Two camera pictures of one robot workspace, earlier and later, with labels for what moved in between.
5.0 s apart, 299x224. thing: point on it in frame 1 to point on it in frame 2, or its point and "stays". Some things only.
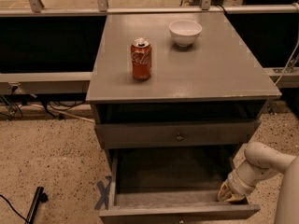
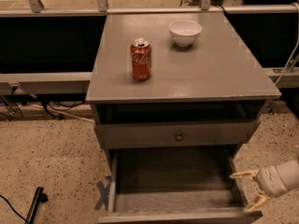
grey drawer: [173, 186] stays
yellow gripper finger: [225, 195] to [249, 174]
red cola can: [141, 59] stays
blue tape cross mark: [105, 191] stays
